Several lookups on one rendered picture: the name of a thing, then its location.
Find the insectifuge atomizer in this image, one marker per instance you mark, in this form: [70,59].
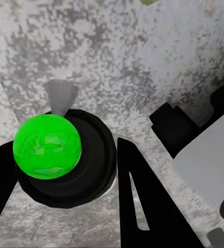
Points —
[65,158]

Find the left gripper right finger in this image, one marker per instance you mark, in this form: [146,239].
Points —
[168,226]

